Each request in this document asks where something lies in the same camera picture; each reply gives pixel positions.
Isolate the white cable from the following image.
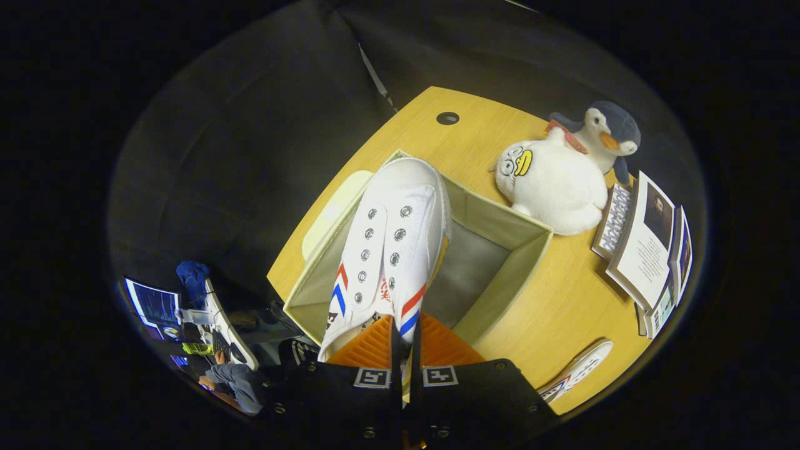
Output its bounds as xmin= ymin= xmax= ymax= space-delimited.
xmin=358 ymin=42 xmax=396 ymax=111

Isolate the white duck plush toy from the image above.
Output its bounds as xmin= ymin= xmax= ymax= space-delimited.
xmin=489 ymin=128 xmax=609 ymax=237

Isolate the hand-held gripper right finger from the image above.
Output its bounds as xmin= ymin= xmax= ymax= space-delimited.
xmin=409 ymin=311 xmax=559 ymax=446

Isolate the black white sneaker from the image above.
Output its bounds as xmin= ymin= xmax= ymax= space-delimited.
xmin=278 ymin=339 xmax=321 ymax=369

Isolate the beige fabric storage box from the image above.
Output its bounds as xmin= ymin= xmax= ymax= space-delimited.
xmin=283 ymin=149 xmax=554 ymax=346

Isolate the teal white cover book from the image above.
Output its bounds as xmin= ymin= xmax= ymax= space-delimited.
xmin=642 ymin=280 xmax=677 ymax=339

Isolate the blue cloth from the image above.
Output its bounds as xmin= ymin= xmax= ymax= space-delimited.
xmin=176 ymin=261 xmax=211 ymax=308

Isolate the white side desk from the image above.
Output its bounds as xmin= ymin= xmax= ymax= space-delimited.
xmin=201 ymin=280 xmax=259 ymax=371

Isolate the grey patterned book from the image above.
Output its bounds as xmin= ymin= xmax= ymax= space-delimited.
xmin=591 ymin=182 xmax=633 ymax=261

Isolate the white portrait cover book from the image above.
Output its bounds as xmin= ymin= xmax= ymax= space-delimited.
xmin=606 ymin=171 xmax=676 ymax=311

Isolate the grey penguin plush toy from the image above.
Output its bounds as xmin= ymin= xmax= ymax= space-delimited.
xmin=542 ymin=100 xmax=642 ymax=186

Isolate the white canvas shoe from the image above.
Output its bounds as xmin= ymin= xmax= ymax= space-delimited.
xmin=539 ymin=339 xmax=614 ymax=402
xmin=317 ymin=157 xmax=452 ymax=363

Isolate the black backdrop cloth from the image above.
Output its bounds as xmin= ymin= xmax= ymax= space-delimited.
xmin=106 ymin=0 xmax=694 ymax=313

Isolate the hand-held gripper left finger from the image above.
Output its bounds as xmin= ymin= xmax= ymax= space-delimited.
xmin=264 ymin=314 xmax=402 ymax=446

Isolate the blue cover book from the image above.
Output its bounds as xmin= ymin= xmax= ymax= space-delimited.
xmin=669 ymin=205 xmax=694 ymax=306

